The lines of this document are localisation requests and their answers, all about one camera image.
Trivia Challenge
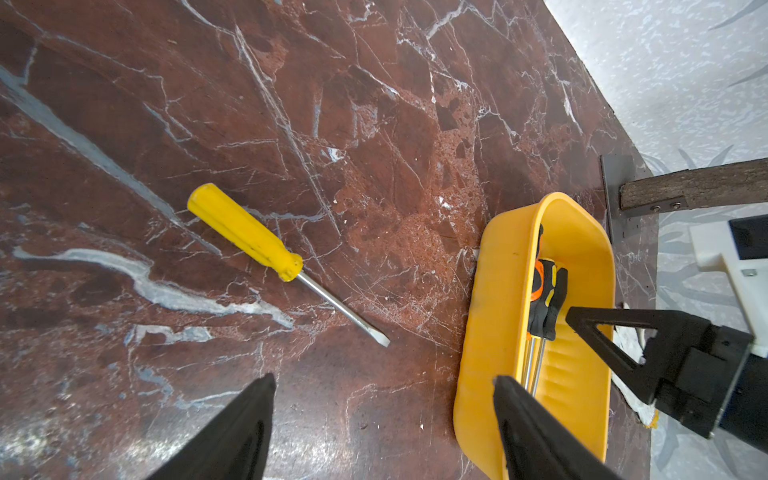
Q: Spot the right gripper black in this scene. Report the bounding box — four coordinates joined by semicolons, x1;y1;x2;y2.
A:
565;305;756;439

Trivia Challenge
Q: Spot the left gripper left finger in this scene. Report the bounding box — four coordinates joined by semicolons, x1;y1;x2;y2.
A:
150;373;276;479

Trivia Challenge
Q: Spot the orange black stubby screwdriver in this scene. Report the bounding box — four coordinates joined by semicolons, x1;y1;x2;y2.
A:
524;259;556;396

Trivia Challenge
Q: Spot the yellow plastic storage box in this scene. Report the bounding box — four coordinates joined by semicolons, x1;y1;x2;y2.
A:
453;192;616;479

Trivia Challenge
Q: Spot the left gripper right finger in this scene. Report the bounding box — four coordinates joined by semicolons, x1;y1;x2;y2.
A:
493;376;618;480

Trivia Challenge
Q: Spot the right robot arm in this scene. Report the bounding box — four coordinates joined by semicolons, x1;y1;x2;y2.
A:
566;307;767;451

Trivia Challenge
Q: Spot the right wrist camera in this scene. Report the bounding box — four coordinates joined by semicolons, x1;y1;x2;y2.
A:
689;215;768;358

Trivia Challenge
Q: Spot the orange handle long screwdriver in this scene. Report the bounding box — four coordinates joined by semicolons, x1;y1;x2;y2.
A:
535;224;544;262

